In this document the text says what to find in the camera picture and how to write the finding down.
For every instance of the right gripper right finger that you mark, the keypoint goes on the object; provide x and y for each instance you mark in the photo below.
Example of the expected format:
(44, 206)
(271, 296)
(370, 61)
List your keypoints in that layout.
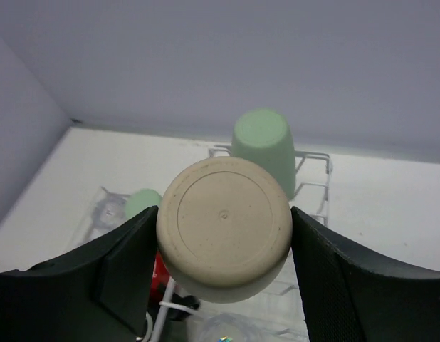
(352, 293)

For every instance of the red mug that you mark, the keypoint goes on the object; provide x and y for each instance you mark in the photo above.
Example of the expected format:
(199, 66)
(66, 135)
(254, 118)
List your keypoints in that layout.
(160, 279)

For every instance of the beige cup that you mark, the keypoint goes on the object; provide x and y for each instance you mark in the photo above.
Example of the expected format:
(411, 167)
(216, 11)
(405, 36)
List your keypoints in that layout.
(224, 229)

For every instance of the tall white wire rack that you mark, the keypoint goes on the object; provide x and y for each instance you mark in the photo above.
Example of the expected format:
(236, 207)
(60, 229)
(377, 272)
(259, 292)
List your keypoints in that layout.
(313, 171)

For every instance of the green cup in low rack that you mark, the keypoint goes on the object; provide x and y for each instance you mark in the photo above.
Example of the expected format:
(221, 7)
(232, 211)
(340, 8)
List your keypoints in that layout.
(141, 200)

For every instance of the light green cup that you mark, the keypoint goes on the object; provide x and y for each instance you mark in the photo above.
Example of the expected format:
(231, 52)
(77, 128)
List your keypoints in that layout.
(263, 137)

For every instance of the clear glass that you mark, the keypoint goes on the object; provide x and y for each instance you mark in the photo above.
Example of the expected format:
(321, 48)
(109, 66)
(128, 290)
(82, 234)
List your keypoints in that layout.
(235, 327)
(108, 212)

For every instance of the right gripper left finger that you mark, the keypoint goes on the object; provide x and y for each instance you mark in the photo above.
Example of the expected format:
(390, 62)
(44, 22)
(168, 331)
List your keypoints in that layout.
(96, 292)

